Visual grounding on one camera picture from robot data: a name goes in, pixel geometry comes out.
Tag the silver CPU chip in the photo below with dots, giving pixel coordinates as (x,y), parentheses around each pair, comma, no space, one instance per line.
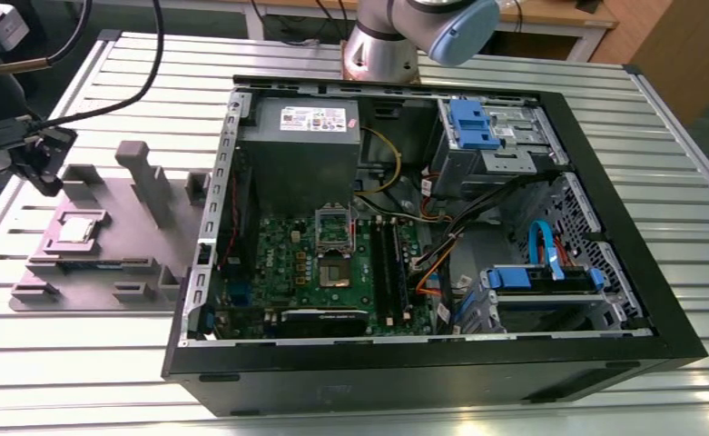
(76,229)

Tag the green motherboard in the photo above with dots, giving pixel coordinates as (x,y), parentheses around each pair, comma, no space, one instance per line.
(280,272)

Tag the hard disk in blue carrier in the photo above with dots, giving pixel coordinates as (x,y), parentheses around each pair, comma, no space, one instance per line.
(511,278)

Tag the black graphics card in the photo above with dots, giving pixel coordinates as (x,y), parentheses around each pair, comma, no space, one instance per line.
(318,322)

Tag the grey power supply unit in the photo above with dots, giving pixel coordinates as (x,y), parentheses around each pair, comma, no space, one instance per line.
(299,172)

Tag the black CPU socket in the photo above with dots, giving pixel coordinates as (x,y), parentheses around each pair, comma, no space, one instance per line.
(335,274)

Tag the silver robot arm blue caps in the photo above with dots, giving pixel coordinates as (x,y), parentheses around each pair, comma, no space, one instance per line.
(385,50)

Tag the short blue expansion slot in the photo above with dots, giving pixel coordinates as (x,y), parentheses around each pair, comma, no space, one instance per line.
(242,293)

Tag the white desk frame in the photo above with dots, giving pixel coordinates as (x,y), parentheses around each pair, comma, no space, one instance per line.
(75,8)

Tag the wooden cabinet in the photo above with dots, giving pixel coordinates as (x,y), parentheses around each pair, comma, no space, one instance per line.
(693,54)

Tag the wooden desk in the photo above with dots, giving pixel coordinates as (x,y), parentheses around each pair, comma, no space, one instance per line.
(571,18)

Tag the black PC case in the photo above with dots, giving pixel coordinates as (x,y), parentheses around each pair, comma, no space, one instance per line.
(390,377)

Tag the grey plastic parts rack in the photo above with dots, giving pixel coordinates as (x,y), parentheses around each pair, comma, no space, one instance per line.
(118,254)

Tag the thin metal locking lever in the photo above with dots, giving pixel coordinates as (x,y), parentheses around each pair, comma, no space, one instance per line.
(351,227)

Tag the grey metal disk bay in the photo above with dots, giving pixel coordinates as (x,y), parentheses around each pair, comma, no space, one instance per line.
(547,297)
(511,161)

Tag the blue plastic drive bracket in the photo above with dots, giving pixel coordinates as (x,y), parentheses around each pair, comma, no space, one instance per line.
(471,122)

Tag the black RAM slot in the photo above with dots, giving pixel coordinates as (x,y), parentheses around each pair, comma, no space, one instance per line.
(398,272)
(381,272)
(389,272)

